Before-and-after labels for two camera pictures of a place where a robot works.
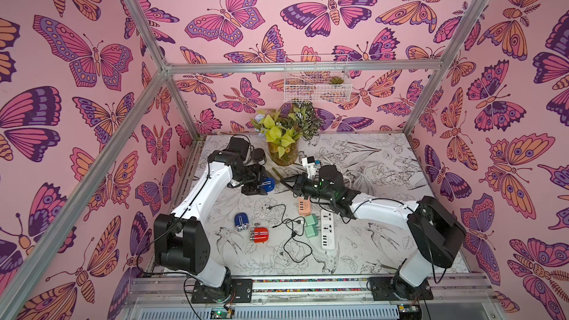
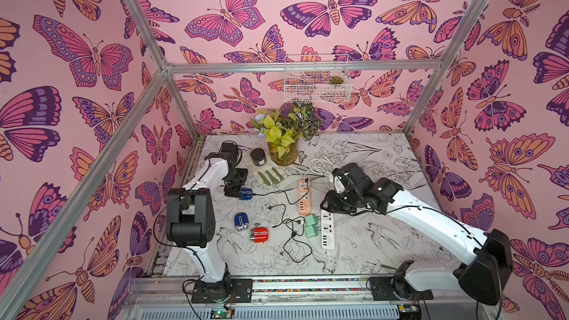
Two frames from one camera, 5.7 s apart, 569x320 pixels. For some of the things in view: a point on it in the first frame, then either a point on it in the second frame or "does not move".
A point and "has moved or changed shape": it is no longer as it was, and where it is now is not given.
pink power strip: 304,206 does not move
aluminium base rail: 466,297 does not move
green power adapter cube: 310,219 does not move
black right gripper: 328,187 → 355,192
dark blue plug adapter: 269,184 has moved or changed shape
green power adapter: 311,230 does not move
